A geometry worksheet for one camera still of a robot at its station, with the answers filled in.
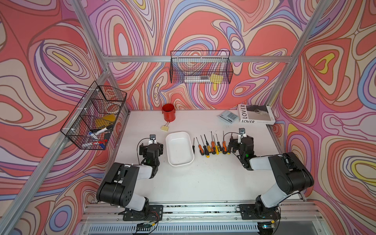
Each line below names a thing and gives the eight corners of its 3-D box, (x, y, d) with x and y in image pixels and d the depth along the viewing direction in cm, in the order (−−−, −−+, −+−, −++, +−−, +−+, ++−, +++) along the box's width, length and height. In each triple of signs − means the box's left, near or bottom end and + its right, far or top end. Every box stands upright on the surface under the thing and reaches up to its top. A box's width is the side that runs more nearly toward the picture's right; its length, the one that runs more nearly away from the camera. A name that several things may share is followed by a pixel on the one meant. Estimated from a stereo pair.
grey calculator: (217, 116, 118) (217, 114, 116) (224, 110, 122) (224, 108, 121) (231, 124, 112) (231, 122, 110) (237, 117, 117) (238, 115, 115)
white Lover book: (240, 126, 114) (242, 121, 109) (235, 109, 126) (236, 104, 122) (273, 126, 114) (276, 121, 109) (265, 109, 126) (267, 104, 121)
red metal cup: (167, 123, 113) (165, 114, 105) (159, 112, 121) (157, 103, 113) (177, 118, 117) (176, 109, 108) (169, 108, 124) (167, 98, 116)
